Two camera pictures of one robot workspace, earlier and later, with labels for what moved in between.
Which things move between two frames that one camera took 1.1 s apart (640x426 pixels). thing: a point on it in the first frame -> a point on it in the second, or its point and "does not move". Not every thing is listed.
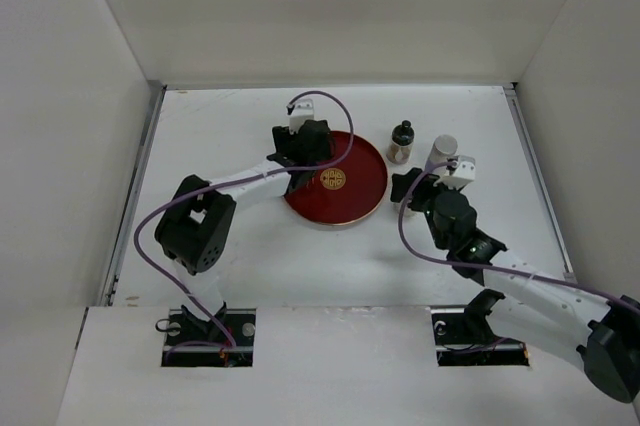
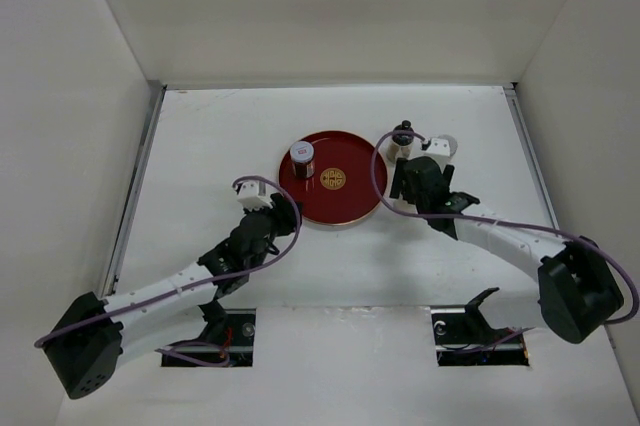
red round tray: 347,192 does not move
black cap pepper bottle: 400,148 does not move
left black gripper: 284,139 -> 282,212
